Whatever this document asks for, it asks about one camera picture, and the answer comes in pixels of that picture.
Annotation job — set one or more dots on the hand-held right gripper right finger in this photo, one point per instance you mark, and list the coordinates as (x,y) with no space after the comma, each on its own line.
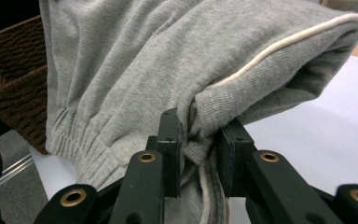
(276,186)

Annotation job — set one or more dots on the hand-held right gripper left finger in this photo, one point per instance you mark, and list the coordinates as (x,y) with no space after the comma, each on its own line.
(143,186)

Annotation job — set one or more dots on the brown wicker basket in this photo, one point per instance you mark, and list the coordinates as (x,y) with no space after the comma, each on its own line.
(12,77)

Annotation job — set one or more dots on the grey shorts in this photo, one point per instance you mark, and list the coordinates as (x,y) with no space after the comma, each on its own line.
(136,62)

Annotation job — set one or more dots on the aluminium rail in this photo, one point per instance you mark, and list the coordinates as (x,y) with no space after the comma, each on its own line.
(12,170)

